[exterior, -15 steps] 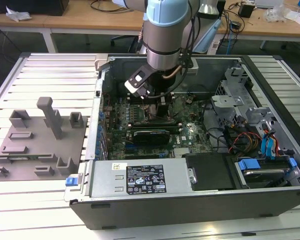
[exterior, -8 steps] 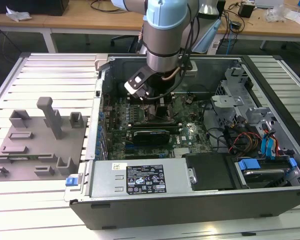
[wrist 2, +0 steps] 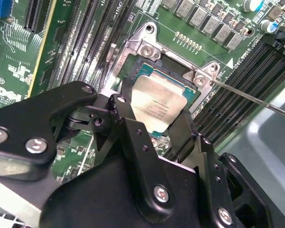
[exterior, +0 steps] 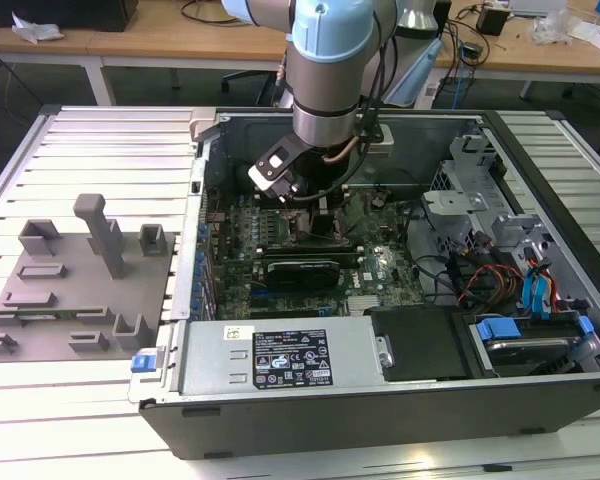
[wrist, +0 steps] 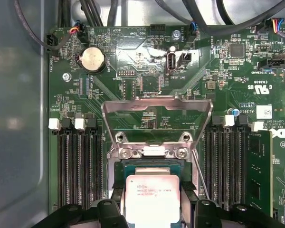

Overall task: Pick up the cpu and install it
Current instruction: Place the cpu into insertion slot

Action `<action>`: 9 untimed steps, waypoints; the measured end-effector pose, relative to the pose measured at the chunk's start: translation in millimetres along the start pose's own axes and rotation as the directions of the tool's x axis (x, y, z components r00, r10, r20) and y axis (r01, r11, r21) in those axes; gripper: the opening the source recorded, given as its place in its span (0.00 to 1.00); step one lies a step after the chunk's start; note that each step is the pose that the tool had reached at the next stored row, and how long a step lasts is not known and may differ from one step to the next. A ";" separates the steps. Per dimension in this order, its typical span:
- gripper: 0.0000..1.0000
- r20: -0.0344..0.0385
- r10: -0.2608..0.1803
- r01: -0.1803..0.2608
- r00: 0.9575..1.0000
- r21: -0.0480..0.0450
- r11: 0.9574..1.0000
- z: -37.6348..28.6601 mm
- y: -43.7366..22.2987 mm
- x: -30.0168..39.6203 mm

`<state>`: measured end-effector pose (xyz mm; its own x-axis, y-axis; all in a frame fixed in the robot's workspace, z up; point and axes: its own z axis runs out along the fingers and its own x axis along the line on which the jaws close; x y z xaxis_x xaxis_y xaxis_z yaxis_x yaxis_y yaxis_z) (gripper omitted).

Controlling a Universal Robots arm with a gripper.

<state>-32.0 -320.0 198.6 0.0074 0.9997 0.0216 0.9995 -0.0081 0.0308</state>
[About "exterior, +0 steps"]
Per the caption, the silver CPU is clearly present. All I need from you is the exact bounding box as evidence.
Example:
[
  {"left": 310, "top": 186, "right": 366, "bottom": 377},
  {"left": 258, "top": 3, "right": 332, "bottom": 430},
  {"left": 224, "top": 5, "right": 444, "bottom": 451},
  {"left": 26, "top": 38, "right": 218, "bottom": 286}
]
[{"left": 312, "top": 214, "right": 338, "bottom": 237}]

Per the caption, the wire locking lever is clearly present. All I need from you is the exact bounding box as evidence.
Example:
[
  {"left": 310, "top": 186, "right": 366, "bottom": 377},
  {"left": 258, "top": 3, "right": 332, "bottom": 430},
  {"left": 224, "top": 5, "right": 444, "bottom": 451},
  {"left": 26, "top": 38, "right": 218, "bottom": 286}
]
[{"left": 344, "top": 215, "right": 372, "bottom": 237}]

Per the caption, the CPU socket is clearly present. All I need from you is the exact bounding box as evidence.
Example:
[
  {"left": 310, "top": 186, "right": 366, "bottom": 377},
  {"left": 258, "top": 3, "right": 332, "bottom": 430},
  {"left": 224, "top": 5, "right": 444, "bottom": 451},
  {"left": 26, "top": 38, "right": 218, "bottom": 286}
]
[{"left": 283, "top": 205, "right": 347, "bottom": 247}]

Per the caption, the black RAM slot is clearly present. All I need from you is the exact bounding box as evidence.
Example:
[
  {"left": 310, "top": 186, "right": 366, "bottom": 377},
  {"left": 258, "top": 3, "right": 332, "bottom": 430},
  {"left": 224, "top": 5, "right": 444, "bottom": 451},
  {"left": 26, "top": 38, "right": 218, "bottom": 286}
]
[
  {"left": 255, "top": 242, "right": 367, "bottom": 255},
  {"left": 257, "top": 249, "right": 369, "bottom": 264}
]

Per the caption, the black round cylinder part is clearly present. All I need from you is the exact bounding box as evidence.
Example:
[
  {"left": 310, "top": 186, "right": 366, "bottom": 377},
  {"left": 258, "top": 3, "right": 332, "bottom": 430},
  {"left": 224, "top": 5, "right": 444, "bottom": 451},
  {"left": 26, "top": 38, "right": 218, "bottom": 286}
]
[{"left": 233, "top": 162, "right": 255, "bottom": 197}]

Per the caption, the green motherboard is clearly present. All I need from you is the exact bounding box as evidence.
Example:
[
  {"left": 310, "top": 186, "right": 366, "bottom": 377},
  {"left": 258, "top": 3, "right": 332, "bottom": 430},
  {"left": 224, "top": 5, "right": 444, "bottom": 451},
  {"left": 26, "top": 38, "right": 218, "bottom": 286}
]
[{"left": 202, "top": 187, "right": 426, "bottom": 321}]

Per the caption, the black graphics card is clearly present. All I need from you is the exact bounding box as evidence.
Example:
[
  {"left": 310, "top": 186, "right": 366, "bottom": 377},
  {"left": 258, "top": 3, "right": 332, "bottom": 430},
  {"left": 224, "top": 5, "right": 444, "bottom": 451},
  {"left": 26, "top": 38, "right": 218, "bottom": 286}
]
[{"left": 263, "top": 255, "right": 342, "bottom": 292}]

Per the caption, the silver drive cage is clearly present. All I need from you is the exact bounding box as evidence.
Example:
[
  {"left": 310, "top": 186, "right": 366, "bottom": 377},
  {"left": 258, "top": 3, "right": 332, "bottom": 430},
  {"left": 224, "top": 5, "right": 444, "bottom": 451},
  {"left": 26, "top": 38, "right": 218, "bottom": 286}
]
[{"left": 419, "top": 130, "right": 600, "bottom": 375}]

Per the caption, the grey case release latch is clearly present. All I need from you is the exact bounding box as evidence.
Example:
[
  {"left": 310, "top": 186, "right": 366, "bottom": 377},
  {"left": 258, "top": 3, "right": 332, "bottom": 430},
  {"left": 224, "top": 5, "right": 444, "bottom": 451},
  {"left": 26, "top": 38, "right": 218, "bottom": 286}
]
[{"left": 189, "top": 107, "right": 218, "bottom": 147}]

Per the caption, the silver chipset heatsink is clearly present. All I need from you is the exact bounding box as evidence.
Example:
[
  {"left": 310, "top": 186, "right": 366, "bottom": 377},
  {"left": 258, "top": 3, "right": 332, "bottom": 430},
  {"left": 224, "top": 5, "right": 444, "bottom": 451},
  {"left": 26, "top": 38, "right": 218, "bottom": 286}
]
[{"left": 347, "top": 294, "right": 382, "bottom": 317}]

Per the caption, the black power supply label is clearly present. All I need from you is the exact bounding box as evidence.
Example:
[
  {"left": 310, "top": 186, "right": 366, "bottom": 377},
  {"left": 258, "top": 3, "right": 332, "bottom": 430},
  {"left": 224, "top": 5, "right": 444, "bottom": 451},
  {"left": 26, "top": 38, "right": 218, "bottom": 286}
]
[{"left": 251, "top": 328, "right": 335, "bottom": 389}]

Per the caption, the black plastic shroud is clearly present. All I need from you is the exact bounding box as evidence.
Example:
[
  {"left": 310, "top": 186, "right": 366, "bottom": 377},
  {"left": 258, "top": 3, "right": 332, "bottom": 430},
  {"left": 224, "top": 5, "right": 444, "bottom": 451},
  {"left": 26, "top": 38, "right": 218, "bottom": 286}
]
[{"left": 368, "top": 305, "right": 476, "bottom": 385}]

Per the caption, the silver power supply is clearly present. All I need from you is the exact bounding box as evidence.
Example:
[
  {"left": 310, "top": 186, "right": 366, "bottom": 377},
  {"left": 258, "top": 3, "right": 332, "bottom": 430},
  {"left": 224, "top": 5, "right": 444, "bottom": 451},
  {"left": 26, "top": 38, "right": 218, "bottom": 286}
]
[{"left": 177, "top": 317, "right": 392, "bottom": 397}]

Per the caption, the small black box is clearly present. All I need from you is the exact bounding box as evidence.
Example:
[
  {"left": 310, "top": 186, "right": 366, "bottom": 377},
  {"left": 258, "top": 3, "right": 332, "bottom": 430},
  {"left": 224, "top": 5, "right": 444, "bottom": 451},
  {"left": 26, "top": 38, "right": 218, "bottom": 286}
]
[{"left": 476, "top": 5, "right": 510, "bottom": 37}]

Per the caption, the blue disk carrier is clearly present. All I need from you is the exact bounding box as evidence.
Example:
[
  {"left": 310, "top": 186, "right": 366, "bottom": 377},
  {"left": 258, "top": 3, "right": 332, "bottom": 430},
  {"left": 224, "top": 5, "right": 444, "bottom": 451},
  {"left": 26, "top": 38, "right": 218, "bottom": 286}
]
[{"left": 473, "top": 315, "right": 525, "bottom": 347}]

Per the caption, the wooden desk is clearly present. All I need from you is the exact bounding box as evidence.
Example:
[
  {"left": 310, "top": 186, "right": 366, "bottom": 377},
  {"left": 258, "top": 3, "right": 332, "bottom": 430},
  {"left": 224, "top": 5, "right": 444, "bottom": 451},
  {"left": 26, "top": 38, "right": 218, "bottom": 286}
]
[{"left": 0, "top": 0, "right": 600, "bottom": 107}]

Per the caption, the black PC case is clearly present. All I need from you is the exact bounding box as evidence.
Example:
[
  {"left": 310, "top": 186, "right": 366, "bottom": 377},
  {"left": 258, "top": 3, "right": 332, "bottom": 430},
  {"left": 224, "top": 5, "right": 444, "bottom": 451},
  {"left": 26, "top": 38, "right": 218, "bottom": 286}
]
[{"left": 129, "top": 107, "right": 600, "bottom": 461}]

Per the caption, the blue case latch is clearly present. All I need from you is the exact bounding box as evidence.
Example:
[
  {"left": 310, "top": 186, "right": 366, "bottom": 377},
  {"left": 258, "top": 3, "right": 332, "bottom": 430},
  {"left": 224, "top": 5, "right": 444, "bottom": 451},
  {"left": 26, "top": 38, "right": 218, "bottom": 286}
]
[{"left": 129, "top": 348, "right": 160, "bottom": 375}]

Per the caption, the clear plastic bag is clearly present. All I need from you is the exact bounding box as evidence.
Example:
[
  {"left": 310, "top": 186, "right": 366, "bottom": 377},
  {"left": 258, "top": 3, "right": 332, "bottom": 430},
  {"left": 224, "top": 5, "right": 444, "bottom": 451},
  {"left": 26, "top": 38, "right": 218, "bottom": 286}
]
[{"left": 527, "top": 7, "right": 574, "bottom": 47}]

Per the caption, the hard disk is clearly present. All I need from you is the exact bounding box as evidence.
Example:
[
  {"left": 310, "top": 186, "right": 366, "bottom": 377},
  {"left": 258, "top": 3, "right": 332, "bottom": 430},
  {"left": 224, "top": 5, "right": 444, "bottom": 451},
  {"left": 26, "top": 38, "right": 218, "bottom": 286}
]
[{"left": 483, "top": 335, "right": 574, "bottom": 376}]

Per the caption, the flat grey device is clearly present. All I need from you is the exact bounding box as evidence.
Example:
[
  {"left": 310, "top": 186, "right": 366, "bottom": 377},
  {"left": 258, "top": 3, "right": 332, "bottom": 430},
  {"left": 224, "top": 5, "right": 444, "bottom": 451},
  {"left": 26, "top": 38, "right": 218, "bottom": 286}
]
[{"left": 508, "top": 0, "right": 567, "bottom": 15}]

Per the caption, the grey parts rack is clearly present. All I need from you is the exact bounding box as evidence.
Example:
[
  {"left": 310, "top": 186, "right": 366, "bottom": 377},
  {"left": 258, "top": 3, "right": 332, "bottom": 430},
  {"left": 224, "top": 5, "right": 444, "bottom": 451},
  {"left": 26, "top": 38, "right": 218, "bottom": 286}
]
[{"left": 0, "top": 192, "right": 177, "bottom": 365}]

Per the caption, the white cardboard box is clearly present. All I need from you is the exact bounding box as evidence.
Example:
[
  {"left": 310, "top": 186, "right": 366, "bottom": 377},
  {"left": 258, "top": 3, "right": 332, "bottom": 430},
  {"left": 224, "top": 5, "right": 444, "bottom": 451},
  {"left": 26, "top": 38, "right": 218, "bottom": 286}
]
[{"left": 568, "top": 19, "right": 600, "bottom": 54}]

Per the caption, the green RAM stick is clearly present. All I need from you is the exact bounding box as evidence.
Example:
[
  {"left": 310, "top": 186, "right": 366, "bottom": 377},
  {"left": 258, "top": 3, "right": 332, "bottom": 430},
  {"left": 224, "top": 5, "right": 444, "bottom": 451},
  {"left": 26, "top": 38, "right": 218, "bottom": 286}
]
[{"left": 14, "top": 310, "right": 79, "bottom": 321}]

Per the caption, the crumpled white paper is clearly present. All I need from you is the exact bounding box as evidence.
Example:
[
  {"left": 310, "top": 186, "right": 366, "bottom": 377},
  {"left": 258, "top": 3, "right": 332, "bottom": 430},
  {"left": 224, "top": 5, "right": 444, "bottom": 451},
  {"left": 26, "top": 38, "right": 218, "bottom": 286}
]
[{"left": 10, "top": 12, "right": 65, "bottom": 44}]

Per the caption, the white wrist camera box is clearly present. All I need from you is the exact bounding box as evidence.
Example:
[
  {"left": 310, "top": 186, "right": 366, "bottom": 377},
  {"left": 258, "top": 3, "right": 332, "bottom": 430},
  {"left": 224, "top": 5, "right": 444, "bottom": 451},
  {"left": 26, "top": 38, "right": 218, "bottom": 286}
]
[{"left": 247, "top": 133, "right": 309, "bottom": 204}]

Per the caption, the blue hanging cable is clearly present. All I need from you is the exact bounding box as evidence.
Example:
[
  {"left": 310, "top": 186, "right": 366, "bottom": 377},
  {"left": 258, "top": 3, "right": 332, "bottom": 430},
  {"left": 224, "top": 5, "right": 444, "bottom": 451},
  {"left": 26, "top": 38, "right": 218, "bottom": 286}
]
[{"left": 453, "top": 62, "right": 470, "bottom": 109}]

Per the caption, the coloured power wire bundle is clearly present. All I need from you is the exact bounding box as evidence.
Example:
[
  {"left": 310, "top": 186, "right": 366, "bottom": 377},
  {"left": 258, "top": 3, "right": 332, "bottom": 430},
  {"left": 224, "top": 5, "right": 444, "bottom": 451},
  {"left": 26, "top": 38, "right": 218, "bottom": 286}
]
[{"left": 457, "top": 263, "right": 525, "bottom": 307}]

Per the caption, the blue flat data wire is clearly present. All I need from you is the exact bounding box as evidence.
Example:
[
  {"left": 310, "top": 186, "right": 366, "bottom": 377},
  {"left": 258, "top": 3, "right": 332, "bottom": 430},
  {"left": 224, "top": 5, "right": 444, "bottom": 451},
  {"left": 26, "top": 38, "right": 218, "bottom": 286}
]
[
  {"left": 537, "top": 264, "right": 557, "bottom": 321},
  {"left": 522, "top": 267, "right": 544, "bottom": 321}
]

